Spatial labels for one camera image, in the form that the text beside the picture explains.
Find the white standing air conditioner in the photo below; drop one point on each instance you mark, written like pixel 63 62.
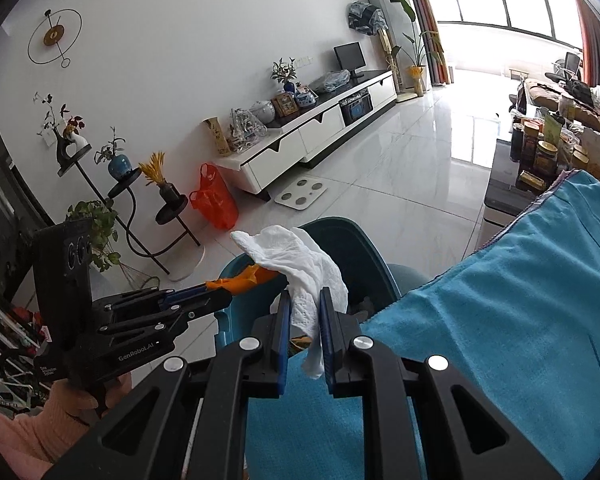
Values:
pixel 399 24

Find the blue floral tablecloth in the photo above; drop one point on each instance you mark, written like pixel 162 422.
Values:
pixel 520 319

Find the teal chair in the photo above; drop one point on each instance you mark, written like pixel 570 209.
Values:
pixel 372 283

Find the black plant stand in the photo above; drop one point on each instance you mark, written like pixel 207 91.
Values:
pixel 113 213

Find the white bathroom scale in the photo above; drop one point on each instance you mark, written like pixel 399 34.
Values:
pixel 302 193

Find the small black monitor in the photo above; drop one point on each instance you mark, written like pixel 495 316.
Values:
pixel 350 57

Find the orange peel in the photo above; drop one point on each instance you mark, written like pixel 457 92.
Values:
pixel 251 277

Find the left orange grey curtain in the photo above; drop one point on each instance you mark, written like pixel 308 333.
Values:
pixel 425 20

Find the person's left hand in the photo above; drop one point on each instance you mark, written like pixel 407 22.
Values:
pixel 74 401

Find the tall green potted plant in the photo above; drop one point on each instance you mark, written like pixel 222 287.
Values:
pixel 418 45

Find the orange plastic bag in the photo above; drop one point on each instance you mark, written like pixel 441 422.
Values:
pixel 213 200

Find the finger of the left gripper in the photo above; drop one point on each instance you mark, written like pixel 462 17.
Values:
pixel 213 301
pixel 183 297

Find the white tissue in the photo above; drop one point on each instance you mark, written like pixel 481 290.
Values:
pixel 308 270

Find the cluttered coffee table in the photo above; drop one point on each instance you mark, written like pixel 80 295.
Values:
pixel 555 128

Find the large window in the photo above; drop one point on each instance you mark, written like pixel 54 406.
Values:
pixel 552 20

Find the white black tv cabinet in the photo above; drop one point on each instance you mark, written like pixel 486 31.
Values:
pixel 309 137

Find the pink sleeved left forearm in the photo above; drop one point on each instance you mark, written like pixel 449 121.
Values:
pixel 31 444

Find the round wall clock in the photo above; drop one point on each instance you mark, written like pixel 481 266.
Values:
pixel 54 37

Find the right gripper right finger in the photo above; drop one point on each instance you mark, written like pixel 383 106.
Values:
pixel 421 419

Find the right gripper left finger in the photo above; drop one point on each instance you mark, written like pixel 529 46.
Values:
pixel 187 420

